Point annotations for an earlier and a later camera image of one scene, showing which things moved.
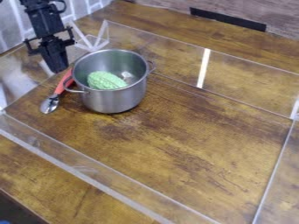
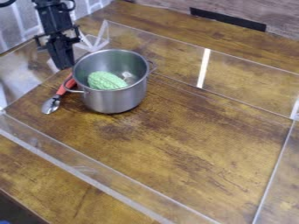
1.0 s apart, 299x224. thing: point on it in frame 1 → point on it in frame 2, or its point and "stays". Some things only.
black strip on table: x=229 y=19 stays
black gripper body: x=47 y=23 → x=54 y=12
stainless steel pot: x=130 y=66 stays
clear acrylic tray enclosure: x=173 y=126 stays
